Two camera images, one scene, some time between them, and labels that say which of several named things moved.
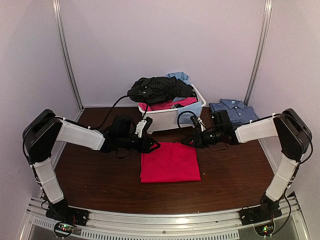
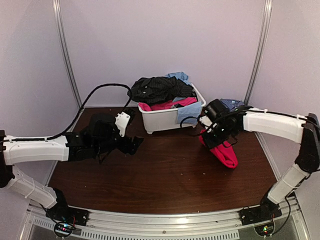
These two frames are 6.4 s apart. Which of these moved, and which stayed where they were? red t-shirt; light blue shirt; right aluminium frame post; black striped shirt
Moved: red t-shirt
Stayed: black striped shirt; light blue shirt; right aluminium frame post
